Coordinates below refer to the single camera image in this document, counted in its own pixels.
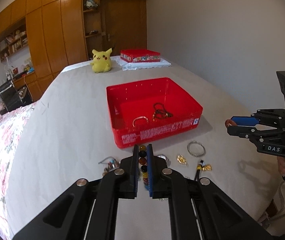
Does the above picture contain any wooden wardrobe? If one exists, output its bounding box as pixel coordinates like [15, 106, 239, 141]
[0, 0, 158, 93]

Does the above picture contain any wooden door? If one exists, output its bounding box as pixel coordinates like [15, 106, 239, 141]
[100, 0, 148, 61]

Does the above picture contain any red plastic tray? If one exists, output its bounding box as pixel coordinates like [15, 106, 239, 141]
[106, 77, 203, 150]

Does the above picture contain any black office chair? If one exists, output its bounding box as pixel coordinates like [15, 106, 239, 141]
[0, 80, 33, 112]

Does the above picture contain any black bead necklace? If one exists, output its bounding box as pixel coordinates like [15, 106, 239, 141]
[152, 102, 174, 122]

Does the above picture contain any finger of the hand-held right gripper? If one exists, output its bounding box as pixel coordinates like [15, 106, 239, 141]
[231, 109, 285, 128]
[227, 125, 285, 141]

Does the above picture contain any silver charm bracelet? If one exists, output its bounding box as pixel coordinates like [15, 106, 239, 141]
[98, 156, 121, 178]

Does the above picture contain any open silver cuff bangle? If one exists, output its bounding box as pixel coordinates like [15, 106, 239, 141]
[132, 116, 149, 127]

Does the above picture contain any white lace cloth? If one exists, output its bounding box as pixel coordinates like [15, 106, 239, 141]
[111, 56, 172, 71]

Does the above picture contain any multicolour bead bracelet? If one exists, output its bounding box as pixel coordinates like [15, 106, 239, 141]
[138, 144, 150, 193]

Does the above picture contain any yellow plush toy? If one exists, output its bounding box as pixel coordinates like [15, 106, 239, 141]
[90, 47, 113, 74]

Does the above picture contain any round silver bangle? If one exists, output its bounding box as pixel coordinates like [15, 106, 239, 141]
[187, 141, 206, 158]

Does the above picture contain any red tin box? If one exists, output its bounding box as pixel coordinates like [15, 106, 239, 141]
[120, 49, 161, 63]

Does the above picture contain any white bed sheet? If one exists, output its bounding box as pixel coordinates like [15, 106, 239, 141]
[6, 59, 285, 233]

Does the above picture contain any bee charm with black cord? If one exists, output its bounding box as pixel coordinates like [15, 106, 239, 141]
[194, 159, 212, 181]

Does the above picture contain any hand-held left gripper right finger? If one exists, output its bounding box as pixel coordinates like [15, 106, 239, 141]
[147, 144, 274, 240]

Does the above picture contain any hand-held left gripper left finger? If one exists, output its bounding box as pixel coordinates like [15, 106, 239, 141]
[12, 146, 139, 240]

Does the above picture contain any wooden desk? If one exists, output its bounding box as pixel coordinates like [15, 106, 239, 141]
[12, 69, 37, 91]

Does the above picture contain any gold pendant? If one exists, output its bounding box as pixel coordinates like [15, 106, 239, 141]
[177, 155, 190, 167]

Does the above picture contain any row of books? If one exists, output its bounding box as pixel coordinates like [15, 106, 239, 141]
[0, 29, 29, 57]

